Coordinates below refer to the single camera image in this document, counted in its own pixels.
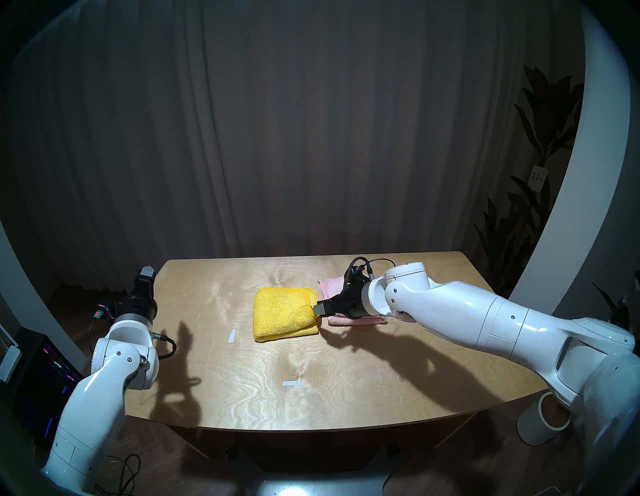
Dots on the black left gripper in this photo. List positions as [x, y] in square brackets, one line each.
[135, 302]

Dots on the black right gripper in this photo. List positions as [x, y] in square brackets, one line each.
[350, 302]

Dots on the pink terry towel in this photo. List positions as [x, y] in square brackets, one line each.
[330, 287]

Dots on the yellow terry towel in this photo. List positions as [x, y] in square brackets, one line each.
[282, 312]

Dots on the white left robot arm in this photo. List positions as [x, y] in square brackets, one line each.
[100, 390]

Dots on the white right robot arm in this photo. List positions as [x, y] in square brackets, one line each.
[500, 320]

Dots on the black computer tower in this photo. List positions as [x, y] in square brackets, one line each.
[42, 385]

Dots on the grey pleated curtain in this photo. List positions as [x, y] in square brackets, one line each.
[300, 125]

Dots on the white plant pot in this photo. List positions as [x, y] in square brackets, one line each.
[532, 425]

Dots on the white plant tag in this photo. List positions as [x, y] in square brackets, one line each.
[537, 178]

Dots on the tall dark leafy plant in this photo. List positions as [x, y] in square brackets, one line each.
[545, 120]

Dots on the dark potted plant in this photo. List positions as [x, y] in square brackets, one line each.
[620, 310]

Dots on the white wall device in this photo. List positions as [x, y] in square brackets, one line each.
[9, 360]

